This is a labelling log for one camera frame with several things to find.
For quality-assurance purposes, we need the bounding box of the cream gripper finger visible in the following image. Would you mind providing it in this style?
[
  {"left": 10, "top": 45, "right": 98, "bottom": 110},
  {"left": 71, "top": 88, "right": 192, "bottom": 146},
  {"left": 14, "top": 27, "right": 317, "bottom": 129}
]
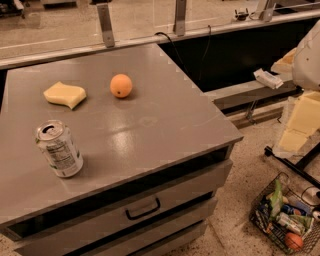
[{"left": 279, "top": 91, "right": 320, "bottom": 153}]

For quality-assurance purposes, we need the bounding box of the yellow sponge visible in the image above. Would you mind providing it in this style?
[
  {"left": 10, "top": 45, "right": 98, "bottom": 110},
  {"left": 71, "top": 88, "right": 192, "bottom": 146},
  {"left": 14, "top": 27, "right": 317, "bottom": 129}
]
[{"left": 43, "top": 82, "right": 86, "bottom": 110}]

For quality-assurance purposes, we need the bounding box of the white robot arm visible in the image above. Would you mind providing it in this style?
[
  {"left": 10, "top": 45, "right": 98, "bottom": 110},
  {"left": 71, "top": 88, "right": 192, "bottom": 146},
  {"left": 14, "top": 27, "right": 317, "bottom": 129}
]
[{"left": 278, "top": 21, "right": 320, "bottom": 154}]

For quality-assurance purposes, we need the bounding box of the white wrapped packet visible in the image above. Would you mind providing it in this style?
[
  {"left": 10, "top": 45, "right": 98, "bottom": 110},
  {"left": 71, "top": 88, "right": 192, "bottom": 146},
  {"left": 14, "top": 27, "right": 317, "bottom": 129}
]
[{"left": 254, "top": 69, "right": 283, "bottom": 89}]

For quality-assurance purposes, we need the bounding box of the green snack bag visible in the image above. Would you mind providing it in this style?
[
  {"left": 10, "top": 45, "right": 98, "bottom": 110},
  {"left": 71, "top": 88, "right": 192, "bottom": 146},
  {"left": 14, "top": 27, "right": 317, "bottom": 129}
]
[{"left": 269, "top": 179, "right": 283, "bottom": 220}]

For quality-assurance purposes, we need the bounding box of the blue can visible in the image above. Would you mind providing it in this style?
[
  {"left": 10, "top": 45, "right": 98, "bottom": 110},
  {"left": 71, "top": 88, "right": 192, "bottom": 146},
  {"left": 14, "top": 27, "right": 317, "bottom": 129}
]
[{"left": 281, "top": 204, "right": 307, "bottom": 216}]

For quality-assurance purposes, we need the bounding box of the white plastic bottle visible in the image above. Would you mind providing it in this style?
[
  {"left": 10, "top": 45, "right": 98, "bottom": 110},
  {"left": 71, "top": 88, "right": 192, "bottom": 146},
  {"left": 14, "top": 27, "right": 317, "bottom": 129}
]
[{"left": 276, "top": 212, "right": 305, "bottom": 235}]

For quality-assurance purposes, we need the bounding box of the small orange ball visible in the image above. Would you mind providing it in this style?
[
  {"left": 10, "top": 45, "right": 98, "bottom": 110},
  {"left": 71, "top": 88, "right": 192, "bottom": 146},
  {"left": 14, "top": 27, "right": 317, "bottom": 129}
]
[{"left": 285, "top": 232, "right": 303, "bottom": 251}]

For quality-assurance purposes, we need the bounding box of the grey drawer cabinet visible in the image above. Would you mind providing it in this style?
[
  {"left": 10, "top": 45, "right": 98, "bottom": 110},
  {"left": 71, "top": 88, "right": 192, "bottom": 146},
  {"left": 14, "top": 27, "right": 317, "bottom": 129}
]
[{"left": 0, "top": 45, "right": 241, "bottom": 256}]

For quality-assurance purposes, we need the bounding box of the orange fruit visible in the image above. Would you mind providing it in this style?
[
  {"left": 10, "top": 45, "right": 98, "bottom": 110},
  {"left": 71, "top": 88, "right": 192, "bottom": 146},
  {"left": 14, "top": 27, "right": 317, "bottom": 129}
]
[{"left": 110, "top": 74, "right": 133, "bottom": 98}]

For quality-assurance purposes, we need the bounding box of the white soda can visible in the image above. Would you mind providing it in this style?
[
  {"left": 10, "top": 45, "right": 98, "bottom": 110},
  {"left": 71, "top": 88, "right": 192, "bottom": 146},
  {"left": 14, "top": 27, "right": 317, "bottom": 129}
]
[{"left": 35, "top": 120, "right": 84, "bottom": 178}]

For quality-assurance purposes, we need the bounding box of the black floor stand frame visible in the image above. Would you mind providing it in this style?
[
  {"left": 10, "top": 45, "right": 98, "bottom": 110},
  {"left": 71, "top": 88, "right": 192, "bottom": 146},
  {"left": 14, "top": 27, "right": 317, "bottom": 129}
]
[{"left": 264, "top": 143, "right": 320, "bottom": 189}]

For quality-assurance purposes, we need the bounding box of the black wire basket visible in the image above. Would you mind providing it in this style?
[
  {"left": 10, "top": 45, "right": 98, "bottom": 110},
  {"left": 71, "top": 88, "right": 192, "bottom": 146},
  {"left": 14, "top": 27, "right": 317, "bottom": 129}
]
[{"left": 249, "top": 173, "right": 320, "bottom": 255}]

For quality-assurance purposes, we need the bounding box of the black cable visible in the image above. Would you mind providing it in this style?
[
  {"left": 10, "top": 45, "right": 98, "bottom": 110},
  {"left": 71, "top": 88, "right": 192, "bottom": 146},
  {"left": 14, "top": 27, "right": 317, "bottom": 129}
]
[{"left": 154, "top": 24, "right": 213, "bottom": 81}]

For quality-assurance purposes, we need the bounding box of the metal railing post middle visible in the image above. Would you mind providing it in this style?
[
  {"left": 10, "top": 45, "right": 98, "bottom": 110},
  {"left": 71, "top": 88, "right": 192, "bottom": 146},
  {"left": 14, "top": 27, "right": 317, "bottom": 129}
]
[{"left": 173, "top": 0, "right": 187, "bottom": 36}]

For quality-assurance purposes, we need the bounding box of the metal railing post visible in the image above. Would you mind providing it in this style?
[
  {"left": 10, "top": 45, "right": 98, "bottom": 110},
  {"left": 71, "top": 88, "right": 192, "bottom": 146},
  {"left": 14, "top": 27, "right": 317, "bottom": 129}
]
[
  {"left": 173, "top": 0, "right": 187, "bottom": 36},
  {"left": 97, "top": 3, "right": 115, "bottom": 48}
]

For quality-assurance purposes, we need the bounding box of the black drawer handle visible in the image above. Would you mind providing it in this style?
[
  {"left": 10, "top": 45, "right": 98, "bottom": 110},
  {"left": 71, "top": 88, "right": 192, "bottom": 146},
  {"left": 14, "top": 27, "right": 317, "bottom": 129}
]
[{"left": 125, "top": 197, "right": 161, "bottom": 221}]

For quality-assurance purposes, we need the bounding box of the metal railing post left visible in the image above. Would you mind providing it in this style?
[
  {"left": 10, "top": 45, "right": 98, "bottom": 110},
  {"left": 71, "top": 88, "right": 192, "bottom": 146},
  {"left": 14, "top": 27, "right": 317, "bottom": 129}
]
[{"left": 97, "top": 3, "right": 115, "bottom": 48}]

